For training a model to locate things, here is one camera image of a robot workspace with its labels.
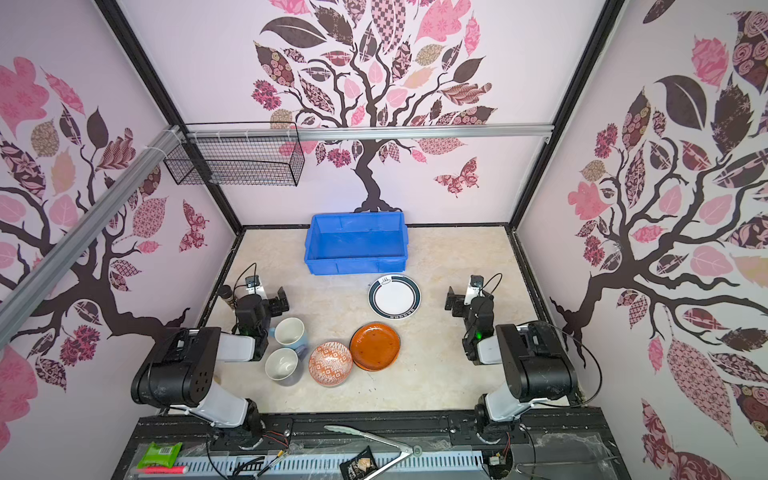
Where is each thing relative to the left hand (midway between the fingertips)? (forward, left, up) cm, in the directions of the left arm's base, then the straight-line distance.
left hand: (269, 292), depth 94 cm
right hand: (+1, -64, +3) cm, 64 cm away
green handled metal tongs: (-38, -29, -4) cm, 48 cm away
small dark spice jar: (-2, +12, +4) cm, 13 cm away
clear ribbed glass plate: (-16, -35, -4) cm, 38 cm away
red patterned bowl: (-22, -22, -1) cm, 32 cm away
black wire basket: (+35, +10, +28) cm, 46 cm away
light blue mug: (-13, -9, -1) cm, 16 cm away
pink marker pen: (-46, +14, -4) cm, 48 cm away
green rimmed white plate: (+1, -41, -4) cm, 41 cm away
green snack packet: (-43, +15, -4) cm, 46 cm away
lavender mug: (-22, -9, -4) cm, 24 cm away
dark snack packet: (-45, -32, -3) cm, 56 cm away
